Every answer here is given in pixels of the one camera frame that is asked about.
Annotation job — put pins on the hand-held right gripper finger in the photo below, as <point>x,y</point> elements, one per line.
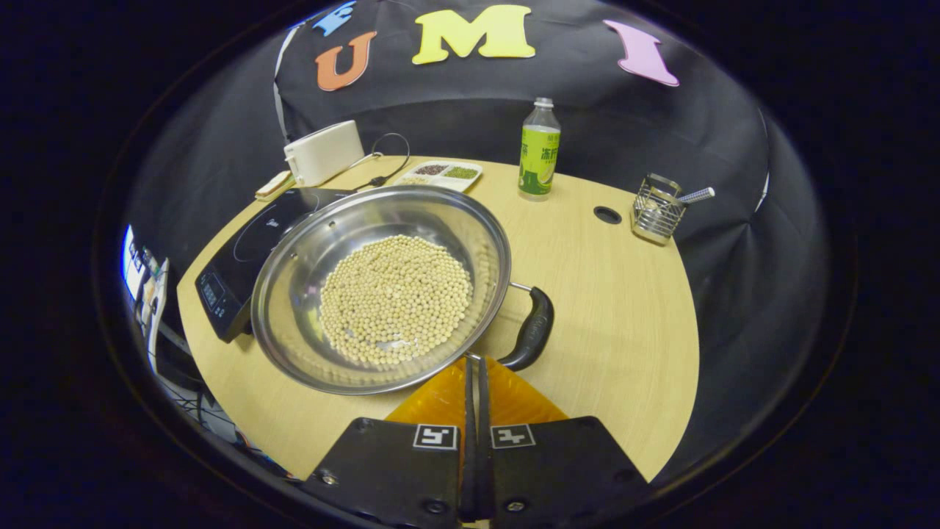
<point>484,441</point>
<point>469,441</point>

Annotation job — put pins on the stainless steel pot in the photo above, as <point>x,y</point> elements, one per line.
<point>308,250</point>

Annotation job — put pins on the black induction cooktop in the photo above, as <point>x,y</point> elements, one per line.
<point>242,264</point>

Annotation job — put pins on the pile of soybeans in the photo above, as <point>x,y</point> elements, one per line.
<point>396,297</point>

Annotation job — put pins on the white divided bean dish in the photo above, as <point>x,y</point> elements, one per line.
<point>440,175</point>

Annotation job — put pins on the green label drink bottle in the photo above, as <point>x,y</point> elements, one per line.
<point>538,158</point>

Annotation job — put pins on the sandwich with lettuce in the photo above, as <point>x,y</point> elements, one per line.
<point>275,183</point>

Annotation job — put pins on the white toaster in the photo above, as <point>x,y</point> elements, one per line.
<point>327,150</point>

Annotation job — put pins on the metal utensil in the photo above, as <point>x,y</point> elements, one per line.
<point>698,195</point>

